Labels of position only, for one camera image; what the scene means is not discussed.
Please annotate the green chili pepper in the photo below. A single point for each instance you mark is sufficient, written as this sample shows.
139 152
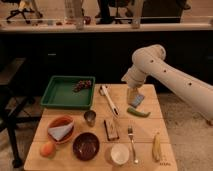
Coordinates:
137 113

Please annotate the blue sponge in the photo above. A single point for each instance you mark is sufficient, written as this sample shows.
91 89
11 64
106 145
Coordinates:
137 100

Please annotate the silver fork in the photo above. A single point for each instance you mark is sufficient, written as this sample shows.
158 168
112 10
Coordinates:
131 137

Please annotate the brown chocolate bar block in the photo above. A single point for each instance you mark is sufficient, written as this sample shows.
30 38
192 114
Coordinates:
111 131

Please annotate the yellow banana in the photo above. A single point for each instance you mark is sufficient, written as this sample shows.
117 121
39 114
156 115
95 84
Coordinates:
156 149

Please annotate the purple grape bunch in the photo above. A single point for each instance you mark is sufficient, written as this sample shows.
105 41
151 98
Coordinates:
82 84

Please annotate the orange bowl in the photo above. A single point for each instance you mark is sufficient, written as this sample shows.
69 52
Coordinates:
60 121

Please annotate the purple bowl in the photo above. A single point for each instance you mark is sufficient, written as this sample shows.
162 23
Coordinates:
86 146

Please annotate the light blue cloth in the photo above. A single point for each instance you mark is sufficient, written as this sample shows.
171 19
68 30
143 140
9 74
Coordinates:
60 131

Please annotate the black office chair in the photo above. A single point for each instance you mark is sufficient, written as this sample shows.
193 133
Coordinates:
24 6

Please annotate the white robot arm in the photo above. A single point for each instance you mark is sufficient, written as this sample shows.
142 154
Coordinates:
149 61

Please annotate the small metal cup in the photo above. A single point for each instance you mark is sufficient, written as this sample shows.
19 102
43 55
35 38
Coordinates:
90 117

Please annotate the orange peach fruit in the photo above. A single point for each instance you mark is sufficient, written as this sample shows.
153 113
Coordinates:
47 149

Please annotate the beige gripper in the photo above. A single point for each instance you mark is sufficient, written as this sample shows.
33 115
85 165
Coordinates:
132 94

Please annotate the green plastic tray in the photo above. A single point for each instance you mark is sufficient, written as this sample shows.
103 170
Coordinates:
59 93

